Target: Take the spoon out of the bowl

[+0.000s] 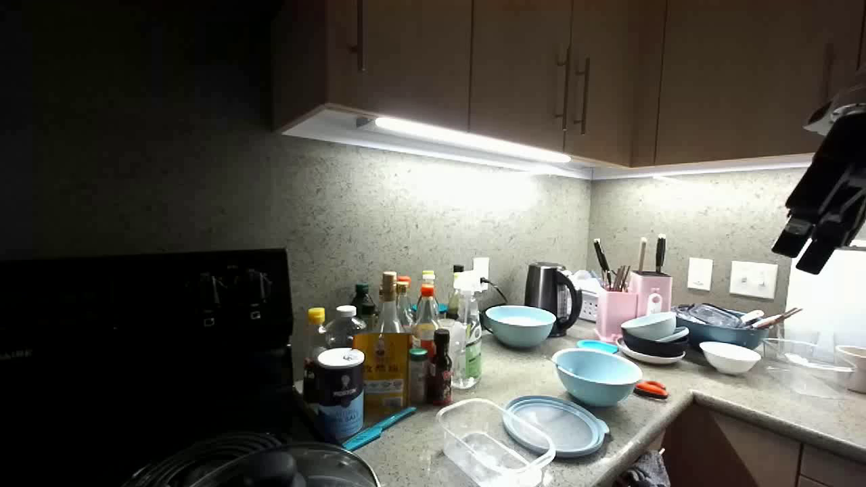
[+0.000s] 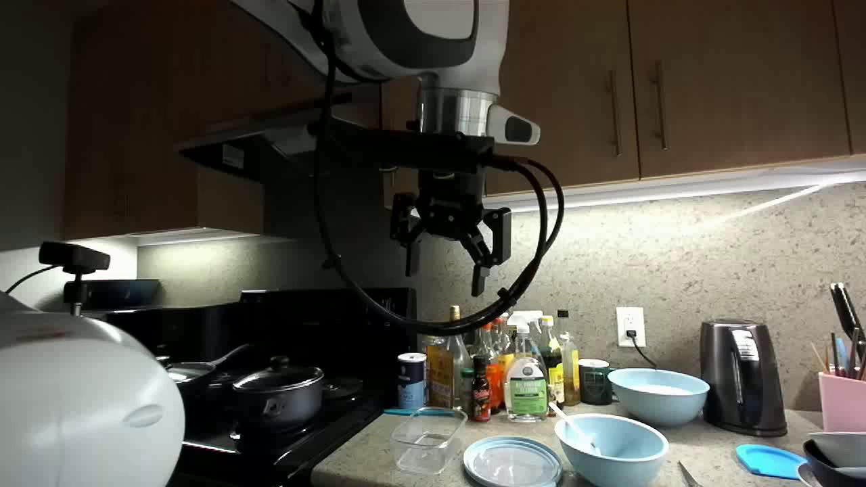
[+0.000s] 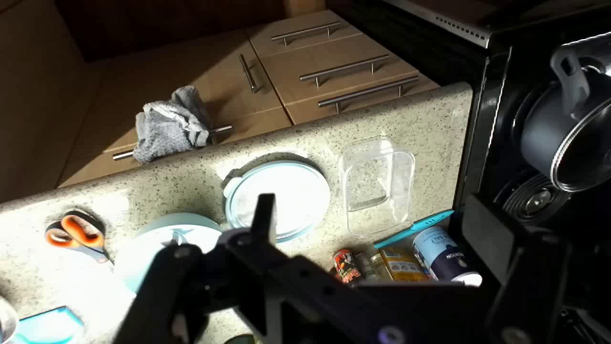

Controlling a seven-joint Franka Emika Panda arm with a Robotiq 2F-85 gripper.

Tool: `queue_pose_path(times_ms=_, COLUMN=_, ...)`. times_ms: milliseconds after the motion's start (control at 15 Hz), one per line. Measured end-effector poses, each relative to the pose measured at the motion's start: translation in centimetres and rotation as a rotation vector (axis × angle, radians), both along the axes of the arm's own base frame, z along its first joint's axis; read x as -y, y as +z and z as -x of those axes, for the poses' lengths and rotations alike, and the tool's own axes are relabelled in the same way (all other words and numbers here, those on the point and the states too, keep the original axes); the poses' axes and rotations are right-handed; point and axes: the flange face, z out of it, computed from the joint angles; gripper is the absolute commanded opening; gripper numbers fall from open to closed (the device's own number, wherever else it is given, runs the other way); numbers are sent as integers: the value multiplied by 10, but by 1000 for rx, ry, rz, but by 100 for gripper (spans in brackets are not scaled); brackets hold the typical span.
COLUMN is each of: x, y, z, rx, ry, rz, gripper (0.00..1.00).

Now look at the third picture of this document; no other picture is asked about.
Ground small teal lid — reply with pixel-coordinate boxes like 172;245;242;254
11;304;88;344

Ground grey cloth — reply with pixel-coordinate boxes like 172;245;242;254
132;84;216;164

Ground orange handled scissors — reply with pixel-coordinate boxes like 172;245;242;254
44;208;115;264

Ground yellow oil bottle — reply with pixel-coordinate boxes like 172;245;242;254
378;246;431;285

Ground blue white salt canister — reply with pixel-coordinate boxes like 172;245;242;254
410;225;485;287

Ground clear plastic container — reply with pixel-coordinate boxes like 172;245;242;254
340;136;416;222

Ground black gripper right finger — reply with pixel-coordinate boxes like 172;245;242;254
460;193;573;344

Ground round clear lid blue rim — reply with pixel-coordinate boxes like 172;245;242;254
221;155;334;245

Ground dark hot sauce bottle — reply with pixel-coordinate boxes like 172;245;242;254
330;246;363;285

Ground wooden base cabinet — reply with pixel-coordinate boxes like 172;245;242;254
59;8;441;189

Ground black stove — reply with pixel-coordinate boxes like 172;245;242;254
330;0;611;344

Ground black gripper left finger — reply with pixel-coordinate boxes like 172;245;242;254
113;193;359;344

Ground steel cabinet bar handle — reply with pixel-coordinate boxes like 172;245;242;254
298;53;391;88
239;53;263;94
271;21;346;46
317;74;422;113
111;122;235;160

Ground light blue bowl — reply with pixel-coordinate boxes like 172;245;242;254
122;210;225;294

